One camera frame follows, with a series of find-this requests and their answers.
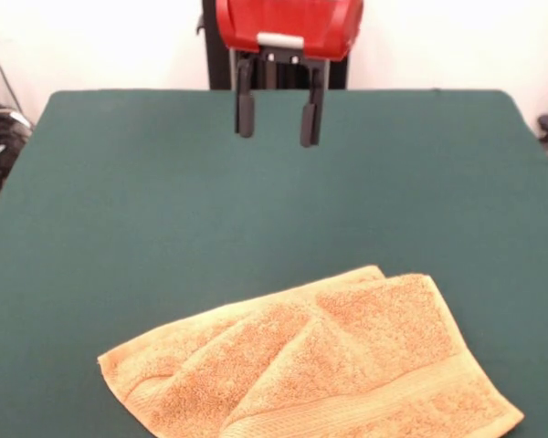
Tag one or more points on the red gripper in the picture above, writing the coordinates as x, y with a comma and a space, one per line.
292, 18

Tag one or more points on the orange terry towel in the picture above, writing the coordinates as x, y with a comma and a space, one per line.
324, 365

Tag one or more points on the dark green table cloth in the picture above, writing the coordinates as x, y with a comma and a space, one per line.
119, 205

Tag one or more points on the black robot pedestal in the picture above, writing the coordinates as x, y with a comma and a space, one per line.
278, 73

